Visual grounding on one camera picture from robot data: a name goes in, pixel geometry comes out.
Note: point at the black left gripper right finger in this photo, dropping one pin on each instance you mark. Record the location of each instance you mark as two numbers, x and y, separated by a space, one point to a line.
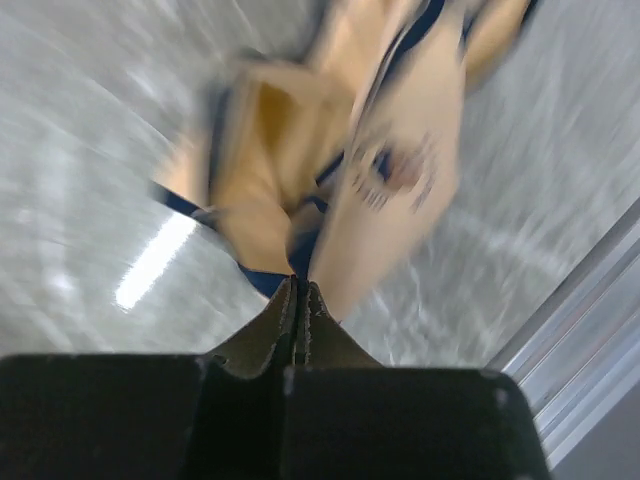
320 341

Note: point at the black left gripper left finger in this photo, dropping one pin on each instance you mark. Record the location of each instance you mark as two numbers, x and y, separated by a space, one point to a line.
255 347

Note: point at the beige underwear navy trim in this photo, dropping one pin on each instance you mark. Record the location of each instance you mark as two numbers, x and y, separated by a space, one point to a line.
334 162

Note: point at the aluminium mounting rail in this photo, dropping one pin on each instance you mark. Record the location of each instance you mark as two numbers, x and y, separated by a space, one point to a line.
578 354

